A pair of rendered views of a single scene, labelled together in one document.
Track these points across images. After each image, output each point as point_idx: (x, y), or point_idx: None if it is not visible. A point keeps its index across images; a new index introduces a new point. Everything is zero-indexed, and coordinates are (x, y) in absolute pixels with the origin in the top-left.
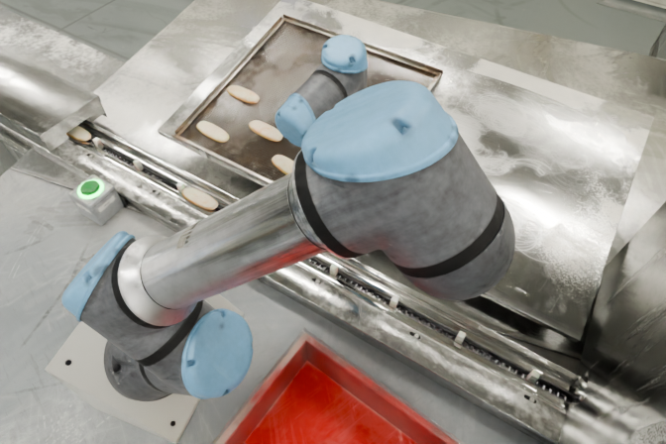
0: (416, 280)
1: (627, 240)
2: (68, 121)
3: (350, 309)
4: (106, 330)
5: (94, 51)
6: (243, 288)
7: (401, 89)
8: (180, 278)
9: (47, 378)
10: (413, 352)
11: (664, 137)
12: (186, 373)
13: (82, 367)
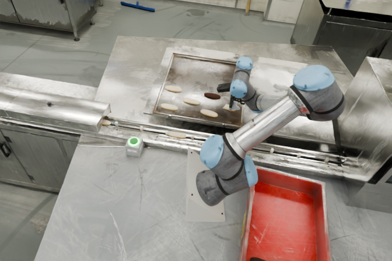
0: (327, 115)
1: None
2: (102, 116)
3: (259, 157)
4: (224, 166)
5: (77, 85)
6: None
7: (318, 66)
8: (255, 137)
9: (159, 218)
10: (287, 164)
11: None
12: (249, 175)
13: (195, 196)
